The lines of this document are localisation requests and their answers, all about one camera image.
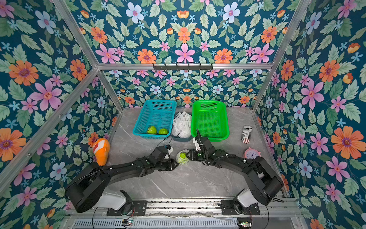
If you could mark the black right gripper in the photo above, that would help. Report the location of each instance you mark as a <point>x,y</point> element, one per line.
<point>195,154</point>

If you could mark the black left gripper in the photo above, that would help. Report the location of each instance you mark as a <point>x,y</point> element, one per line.
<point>172,164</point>

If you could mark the white foam net sleeve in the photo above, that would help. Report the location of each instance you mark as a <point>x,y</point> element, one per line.
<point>182,161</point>

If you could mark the dark-topped green custard apple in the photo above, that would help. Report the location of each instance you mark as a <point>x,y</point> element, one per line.
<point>152,130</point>

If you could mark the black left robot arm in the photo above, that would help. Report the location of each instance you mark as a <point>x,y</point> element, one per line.
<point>89,189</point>

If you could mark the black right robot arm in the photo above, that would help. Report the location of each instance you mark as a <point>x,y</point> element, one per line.
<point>262,181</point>

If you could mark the grey bin of nets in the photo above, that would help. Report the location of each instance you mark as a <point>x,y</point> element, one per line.
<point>179,139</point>

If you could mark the pile of white foam nets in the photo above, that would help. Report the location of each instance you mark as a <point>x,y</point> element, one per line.
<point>182,125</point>

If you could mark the green custard apple at edge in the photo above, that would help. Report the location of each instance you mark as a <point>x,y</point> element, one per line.
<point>163,131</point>

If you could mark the bright green plastic basket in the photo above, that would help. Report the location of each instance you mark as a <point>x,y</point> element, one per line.
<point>210,118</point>

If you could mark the teal plastic basket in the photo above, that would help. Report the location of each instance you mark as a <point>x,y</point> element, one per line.
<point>158,113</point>

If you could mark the striped drink can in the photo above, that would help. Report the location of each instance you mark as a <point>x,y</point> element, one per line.
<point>246,134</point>

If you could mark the pink alarm clock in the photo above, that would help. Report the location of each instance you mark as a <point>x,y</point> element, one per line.
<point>251,153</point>

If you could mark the orange clownfish toy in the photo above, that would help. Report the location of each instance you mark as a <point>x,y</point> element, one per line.
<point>101,150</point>

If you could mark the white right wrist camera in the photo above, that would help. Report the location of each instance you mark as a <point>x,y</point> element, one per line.
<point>196,144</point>

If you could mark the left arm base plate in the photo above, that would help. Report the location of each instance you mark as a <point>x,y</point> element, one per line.
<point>130,208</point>

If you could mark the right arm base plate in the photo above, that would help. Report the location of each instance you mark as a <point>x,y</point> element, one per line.
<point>233,207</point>

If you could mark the black hook rail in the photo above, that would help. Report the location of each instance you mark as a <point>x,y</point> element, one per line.
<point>178,67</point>

